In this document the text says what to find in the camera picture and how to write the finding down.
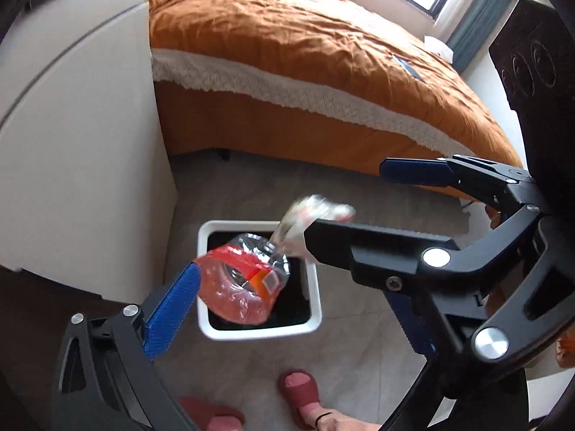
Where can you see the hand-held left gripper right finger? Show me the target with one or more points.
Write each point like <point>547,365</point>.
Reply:
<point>417,336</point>

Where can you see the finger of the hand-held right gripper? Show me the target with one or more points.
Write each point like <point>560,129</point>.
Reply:
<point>382,256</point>
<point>417,171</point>

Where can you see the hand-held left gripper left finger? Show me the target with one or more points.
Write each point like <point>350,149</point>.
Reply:
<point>173,312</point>

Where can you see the crushed red label plastic bottle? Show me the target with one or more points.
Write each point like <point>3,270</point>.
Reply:
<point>233,287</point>

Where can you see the white square trash bin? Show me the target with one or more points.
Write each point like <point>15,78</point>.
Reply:
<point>260,330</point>

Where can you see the small blue item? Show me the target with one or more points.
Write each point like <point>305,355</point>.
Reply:
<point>408,68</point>

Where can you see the teal curtain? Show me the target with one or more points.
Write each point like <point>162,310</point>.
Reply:
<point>480,13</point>

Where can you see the red slipper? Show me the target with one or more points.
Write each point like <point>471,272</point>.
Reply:
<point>298,386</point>
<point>211,417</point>

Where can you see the person's right leg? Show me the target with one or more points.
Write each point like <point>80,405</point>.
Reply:
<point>341,423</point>

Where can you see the white lace bed sheet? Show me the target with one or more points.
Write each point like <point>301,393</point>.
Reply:
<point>287,92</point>

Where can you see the bed with orange cover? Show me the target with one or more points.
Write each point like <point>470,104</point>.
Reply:
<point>292,36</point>

